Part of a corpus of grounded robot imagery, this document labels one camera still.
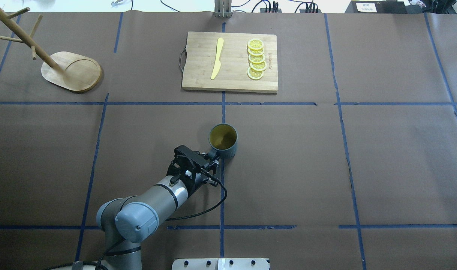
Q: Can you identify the lemon slice three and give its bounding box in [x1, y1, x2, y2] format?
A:
[248, 54, 265, 64]

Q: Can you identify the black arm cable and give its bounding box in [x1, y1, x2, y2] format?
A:
[45, 169, 228, 270]

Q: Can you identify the black box device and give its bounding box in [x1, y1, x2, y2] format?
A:
[345, 0, 407, 14]

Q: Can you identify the lemon slice one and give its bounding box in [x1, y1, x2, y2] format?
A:
[247, 38, 264, 51]

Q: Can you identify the yellow plastic knife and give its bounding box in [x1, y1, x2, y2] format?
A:
[210, 37, 224, 80]

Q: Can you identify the wooden cup storage rack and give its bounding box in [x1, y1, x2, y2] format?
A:
[0, 7, 103, 93]

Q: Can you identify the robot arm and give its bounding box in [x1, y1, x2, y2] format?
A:
[66, 145, 221, 270]

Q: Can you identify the dark teal mug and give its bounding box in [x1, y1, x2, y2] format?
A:
[208, 123, 238, 160]

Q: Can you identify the bamboo cutting board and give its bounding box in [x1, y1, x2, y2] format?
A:
[181, 32, 279, 94]

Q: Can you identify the lemon slice four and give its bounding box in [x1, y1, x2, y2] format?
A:
[249, 61, 267, 72]

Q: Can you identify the lemon slice two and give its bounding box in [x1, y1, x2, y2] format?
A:
[247, 48, 265, 56]

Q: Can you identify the aluminium frame post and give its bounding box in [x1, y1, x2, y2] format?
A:
[214, 0, 233, 18]

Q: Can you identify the white camera pole mount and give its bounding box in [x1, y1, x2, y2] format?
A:
[171, 257, 271, 270]

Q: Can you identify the lemon slice five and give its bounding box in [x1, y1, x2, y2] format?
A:
[247, 67, 264, 80]

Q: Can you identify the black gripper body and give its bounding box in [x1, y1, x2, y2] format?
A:
[166, 161, 209, 198]

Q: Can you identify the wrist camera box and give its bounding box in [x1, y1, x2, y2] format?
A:
[174, 145, 210, 171]

